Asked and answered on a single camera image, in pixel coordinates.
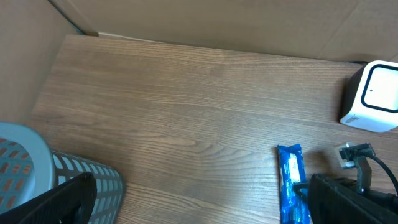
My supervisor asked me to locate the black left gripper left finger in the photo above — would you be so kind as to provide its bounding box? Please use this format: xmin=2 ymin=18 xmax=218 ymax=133
xmin=1 ymin=172 xmax=97 ymax=224

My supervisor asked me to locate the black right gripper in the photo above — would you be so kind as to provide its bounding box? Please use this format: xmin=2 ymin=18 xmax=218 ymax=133
xmin=293 ymin=156 xmax=397 ymax=212

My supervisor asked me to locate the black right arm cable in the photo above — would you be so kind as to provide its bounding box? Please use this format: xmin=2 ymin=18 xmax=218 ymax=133
xmin=366 ymin=154 xmax=398 ymax=197

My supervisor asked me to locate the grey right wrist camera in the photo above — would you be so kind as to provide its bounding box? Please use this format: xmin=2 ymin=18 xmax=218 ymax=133
xmin=334 ymin=142 xmax=376 ymax=169

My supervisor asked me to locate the grey plastic mesh basket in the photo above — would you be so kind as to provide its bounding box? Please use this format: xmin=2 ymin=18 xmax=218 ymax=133
xmin=1 ymin=122 xmax=126 ymax=223

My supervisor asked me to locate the blue snack bar wrapper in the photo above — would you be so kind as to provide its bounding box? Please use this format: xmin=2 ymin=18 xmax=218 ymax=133
xmin=277 ymin=144 xmax=311 ymax=224

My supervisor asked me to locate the white barcode scanner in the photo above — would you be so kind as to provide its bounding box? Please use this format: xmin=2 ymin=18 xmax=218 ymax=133
xmin=340 ymin=60 xmax=397 ymax=133

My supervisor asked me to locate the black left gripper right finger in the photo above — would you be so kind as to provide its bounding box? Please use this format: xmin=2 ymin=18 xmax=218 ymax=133
xmin=308 ymin=174 xmax=397 ymax=224

